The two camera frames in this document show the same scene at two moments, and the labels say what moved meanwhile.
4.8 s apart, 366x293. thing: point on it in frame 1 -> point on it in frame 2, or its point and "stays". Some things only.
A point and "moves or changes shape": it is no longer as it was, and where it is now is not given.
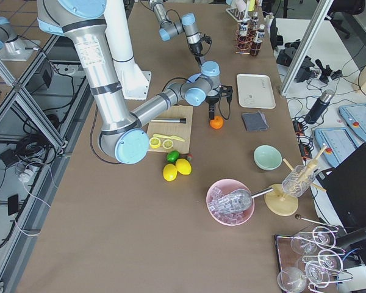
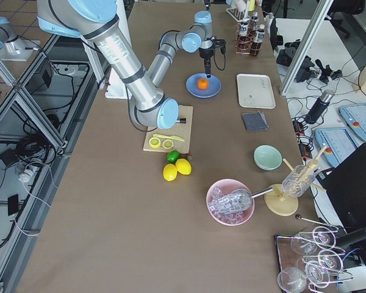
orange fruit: [216, 122] moves or changes shape
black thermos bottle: [319, 107] stays
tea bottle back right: [254, 22] stays
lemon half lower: [168, 144] stays
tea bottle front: [256, 46] stays
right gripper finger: [211, 111] -> [207, 63]
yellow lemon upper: [183, 166] stays
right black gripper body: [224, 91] -> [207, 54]
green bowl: [268, 157] stays
